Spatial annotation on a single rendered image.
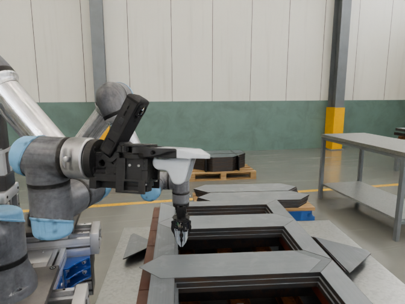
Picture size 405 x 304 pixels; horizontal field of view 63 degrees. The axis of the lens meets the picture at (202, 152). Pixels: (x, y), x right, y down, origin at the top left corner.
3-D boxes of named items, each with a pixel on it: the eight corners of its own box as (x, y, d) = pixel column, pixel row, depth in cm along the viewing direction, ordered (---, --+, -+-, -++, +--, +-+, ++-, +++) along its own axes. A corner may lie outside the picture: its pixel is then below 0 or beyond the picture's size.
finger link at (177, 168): (208, 184, 55) (156, 181, 57) (210, 149, 55) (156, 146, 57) (204, 187, 52) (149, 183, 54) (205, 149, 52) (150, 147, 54)
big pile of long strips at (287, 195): (294, 190, 261) (294, 182, 260) (314, 207, 222) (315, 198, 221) (192, 192, 255) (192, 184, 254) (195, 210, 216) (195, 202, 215)
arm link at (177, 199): (172, 190, 148) (190, 190, 149) (172, 200, 149) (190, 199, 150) (172, 195, 141) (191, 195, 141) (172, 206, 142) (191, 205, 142)
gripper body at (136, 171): (163, 188, 61) (103, 183, 64) (165, 141, 61) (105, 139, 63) (147, 195, 54) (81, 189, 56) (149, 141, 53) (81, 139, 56)
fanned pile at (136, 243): (152, 233, 209) (152, 227, 208) (147, 265, 171) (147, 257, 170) (132, 233, 208) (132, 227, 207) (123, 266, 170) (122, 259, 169)
